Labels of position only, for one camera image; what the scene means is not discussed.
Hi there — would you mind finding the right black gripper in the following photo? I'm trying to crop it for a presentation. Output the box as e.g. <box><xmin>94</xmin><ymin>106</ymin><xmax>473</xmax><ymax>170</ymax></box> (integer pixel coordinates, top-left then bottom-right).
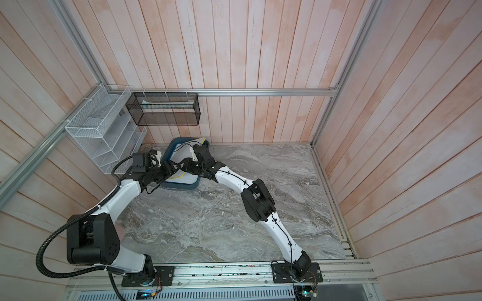
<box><xmin>179</xmin><ymin>159</ymin><xmax>207</xmax><ymax>176</ymax></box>

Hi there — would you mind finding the teal plastic storage box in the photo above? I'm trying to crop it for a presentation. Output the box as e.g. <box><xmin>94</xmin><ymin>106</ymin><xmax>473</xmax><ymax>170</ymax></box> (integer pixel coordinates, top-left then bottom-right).
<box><xmin>161</xmin><ymin>137</ymin><xmax>209</xmax><ymax>190</ymax></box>

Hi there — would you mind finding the yellow-framed whiteboard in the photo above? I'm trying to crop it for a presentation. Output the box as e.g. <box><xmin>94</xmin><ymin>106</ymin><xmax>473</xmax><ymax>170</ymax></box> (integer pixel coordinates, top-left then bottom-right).
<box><xmin>167</xmin><ymin>138</ymin><xmax>207</xmax><ymax>185</ymax></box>

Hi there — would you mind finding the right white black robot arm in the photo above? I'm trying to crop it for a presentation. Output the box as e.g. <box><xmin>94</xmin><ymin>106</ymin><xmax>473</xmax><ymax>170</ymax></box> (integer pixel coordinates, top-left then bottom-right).
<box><xmin>175</xmin><ymin>145</ymin><xmax>311</xmax><ymax>282</ymax></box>

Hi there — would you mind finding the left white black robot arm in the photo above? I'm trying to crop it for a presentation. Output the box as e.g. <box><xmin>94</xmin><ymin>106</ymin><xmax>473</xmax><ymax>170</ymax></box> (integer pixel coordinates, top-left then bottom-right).
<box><xmin>67</xmin><ymin>150</ymin><xmax>178</xmax><ymax>277</ymax></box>

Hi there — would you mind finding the black mesh basket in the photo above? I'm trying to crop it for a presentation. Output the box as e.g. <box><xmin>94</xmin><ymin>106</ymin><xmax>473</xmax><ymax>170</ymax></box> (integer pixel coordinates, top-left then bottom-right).
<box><xmin>126</xmin><ymin>92</ymin><xmax>201</xmax><ymax>126</ymax></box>

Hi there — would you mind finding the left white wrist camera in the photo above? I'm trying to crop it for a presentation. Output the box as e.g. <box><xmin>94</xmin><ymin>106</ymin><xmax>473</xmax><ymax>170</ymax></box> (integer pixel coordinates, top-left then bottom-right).
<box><xmin>149</xmin><ymin>149</ymin><xmax>162</xmax><ymax>166</ymax></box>

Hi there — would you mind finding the white wire mesh shelf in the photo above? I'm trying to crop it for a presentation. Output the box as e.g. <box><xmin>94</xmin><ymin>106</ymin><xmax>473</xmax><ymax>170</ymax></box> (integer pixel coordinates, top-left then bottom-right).
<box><xmin>65</xmin><ymin>85</ymin><xmax>148</xmax><ymax>174</ymax></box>

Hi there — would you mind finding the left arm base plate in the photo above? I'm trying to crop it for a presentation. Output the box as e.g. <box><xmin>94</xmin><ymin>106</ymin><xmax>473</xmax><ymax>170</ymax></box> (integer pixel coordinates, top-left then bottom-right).
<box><xmin>121</xmin><ymin>265</ymin><xmax>175</xmax><ymax>287</ymax></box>

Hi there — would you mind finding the black corrugated cable conduit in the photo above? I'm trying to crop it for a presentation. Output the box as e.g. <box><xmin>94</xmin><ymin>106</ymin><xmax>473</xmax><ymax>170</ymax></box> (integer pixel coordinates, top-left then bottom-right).
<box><xmin>35</xmin><ymin>156</ymin><xmax>134</xmax><ymax>301</ymax></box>

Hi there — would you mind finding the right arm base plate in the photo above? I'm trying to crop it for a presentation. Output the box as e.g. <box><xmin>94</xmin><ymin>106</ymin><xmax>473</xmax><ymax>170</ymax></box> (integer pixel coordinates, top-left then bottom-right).
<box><xmin>270</xmin><ymin>262</ymin><xmax>323</xmax><ymax>284</ymax></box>

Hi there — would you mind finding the aluminium mounting rail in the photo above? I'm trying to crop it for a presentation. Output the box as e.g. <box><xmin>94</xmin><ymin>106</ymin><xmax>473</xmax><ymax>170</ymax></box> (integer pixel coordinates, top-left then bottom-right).
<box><xmin>63</xmin><ymin>258</ymin><xmax>379</xmax><ymax>301</ymax></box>

